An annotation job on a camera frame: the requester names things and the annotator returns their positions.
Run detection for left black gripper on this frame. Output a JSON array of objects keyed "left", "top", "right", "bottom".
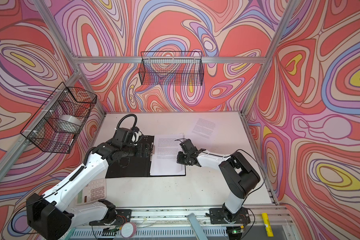
[{"left": 121, "top": 142, "right": 153, "bottom": 159}]

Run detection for orange black file folder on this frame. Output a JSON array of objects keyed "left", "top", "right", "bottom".
[{"left": 104, "top": 134, "right": 187, "bottom": 179}]

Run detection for printed paper sheet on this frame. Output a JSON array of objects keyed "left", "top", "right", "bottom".
[
  {"left": 190, "top": 118, "right": 217, "bottom": 139},
  {"left": 150, "top": 134, "right": 186, "bottom": 177}
]

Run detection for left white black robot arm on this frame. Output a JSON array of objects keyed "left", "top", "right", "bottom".
[{"left": 26, "top": 142, "right": 153, "bottom": 240}]

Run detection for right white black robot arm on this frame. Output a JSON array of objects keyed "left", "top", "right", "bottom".
[{"left": 177, "top": 149, "right": 261, "bottom": 223}]

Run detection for pink white calculator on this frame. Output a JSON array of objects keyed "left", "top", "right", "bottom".
[{"left": 74, "top": 179, "right": 107, "bottom": 206}]

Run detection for grey metal bar front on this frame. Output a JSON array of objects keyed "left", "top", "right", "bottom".
[{"left": 187, "top": 213, "right": 208, "bottom": 240}]

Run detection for white tape roll in basket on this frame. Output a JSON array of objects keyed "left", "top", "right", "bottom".
[{"left": 57, "top": 115, "right": 82, "bottom": 134}]

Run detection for pink tape roll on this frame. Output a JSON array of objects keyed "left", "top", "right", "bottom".
[{"left": 120, "top": 222, "right": 137, "bottom": 239}]

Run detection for yellow marker pen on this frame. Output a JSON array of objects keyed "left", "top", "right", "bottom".
[{"left": 262, "top": 213, "right": 274, "bottom": 237}]

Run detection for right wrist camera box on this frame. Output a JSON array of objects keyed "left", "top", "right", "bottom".
[{"left": 180, "top": 139, "right": 198, "bottom": 154}]

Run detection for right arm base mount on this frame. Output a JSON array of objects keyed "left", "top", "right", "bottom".
[{"left": 206, "top": 207, "right": 251, "bottom": 226}]

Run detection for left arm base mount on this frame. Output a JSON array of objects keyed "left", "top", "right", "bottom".
[{"left": 89, "top": 209, "right": 132, "bottom": 226}]

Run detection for black wire basket back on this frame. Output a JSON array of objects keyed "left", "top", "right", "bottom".
[{"left": 139, "top": 51, "right": 204, "bottom": 87}]

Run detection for black wire basket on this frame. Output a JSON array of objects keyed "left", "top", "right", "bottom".
[
  {"left": 21, "top": 83, "right": 97, "bottom": 154},
  {"left": 139, "top": 51, "right": 204, "bottom": 87}
]

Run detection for black wire basket left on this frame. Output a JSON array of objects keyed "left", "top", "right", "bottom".
[{"left": 21, "top": 83, "right": 97, "bottom": 154}]

